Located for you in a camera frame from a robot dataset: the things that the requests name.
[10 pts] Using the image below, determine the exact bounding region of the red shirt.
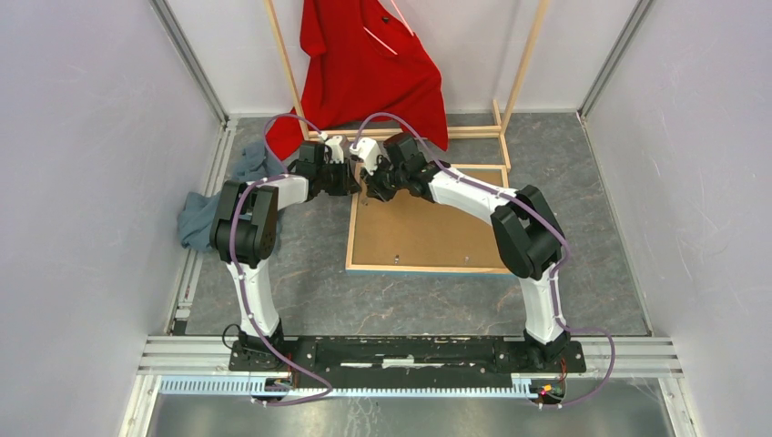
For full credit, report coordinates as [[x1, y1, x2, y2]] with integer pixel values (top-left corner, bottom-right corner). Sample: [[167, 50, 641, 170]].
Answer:
[[300, 0, 449, 150]]

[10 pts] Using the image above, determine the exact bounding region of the purple cable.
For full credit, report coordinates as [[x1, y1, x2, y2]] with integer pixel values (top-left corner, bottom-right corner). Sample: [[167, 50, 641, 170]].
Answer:
[[350, 112, 617, 409], [229, 114, 334, 408]]

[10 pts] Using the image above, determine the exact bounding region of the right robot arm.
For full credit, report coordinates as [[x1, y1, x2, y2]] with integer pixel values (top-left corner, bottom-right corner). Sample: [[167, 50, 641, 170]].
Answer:
[[350, 133, 570, 371]]

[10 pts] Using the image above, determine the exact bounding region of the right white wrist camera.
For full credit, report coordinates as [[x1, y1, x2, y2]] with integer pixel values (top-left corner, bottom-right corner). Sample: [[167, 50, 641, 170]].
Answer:
[[349, 137, 383, 176]]

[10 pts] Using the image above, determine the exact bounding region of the wooden clothes rack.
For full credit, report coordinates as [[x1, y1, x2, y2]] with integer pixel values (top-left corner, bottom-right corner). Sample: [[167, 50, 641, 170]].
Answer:
[[262, 0, 551, 178]]

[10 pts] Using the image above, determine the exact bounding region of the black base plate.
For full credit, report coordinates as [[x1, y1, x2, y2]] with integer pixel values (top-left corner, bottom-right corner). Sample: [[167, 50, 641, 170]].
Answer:
[[229, 334, 587, 390]]

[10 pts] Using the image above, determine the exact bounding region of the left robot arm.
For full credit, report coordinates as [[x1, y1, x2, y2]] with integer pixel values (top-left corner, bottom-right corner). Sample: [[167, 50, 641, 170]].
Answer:
[[210, 135, 360, 371]]

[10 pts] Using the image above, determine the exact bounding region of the white cable duct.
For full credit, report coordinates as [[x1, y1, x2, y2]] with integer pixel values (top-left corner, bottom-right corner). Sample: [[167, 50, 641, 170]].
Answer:
[[159, 376, 541, 401]]

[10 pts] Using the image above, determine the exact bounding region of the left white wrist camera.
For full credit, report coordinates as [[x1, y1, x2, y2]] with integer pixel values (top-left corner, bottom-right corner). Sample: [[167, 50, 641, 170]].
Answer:
[[320, 132, 349, 164]]

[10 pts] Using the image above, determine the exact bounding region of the pink clothes hanger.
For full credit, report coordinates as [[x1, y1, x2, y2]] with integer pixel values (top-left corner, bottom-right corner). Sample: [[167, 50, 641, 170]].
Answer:
[[360, 1, 416, 56]]

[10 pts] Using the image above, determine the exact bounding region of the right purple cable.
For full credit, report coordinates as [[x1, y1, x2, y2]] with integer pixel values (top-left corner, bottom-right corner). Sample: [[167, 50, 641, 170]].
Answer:
[[350, 112, 617, 409]]

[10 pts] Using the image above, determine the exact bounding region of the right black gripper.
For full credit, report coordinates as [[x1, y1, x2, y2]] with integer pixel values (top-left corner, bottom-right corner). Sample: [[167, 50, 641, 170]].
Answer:
[[360, 155, 407, 202]]

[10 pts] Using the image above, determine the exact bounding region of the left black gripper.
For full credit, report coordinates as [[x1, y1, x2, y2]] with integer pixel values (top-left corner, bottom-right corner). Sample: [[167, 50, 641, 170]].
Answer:
[[318, 158, 363, 198]]

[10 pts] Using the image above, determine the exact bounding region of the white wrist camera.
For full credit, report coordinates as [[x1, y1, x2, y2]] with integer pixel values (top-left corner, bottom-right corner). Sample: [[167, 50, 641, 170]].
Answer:
[[320, 132, 349, 164], [349, 137, 383, 176]]

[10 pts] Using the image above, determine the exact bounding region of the blue picture frame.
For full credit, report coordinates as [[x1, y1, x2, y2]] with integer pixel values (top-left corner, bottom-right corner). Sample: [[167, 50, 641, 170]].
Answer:
[[345, 190, 509, 275]]

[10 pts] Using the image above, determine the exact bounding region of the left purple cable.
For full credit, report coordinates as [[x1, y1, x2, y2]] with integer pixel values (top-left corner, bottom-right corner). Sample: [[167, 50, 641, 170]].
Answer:
[[229, 114, 334, 408]]

